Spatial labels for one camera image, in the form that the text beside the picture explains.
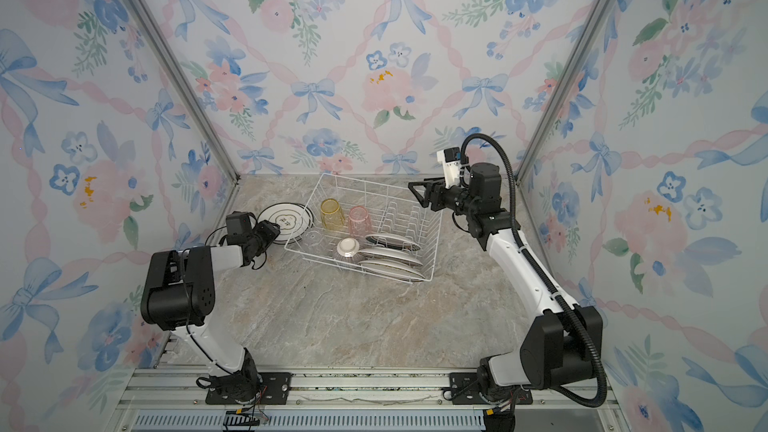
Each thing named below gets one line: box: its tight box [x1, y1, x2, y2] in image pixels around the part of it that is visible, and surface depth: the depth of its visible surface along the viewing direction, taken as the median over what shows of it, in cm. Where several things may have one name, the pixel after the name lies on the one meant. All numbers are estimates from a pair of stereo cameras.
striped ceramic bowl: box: [336, 237, 360, 257], surface depth 94 cm
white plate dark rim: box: [264, 202, 315, 244], surface depth 108 cm
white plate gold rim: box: [257, 202, 314, 245], surface depth 108 cm
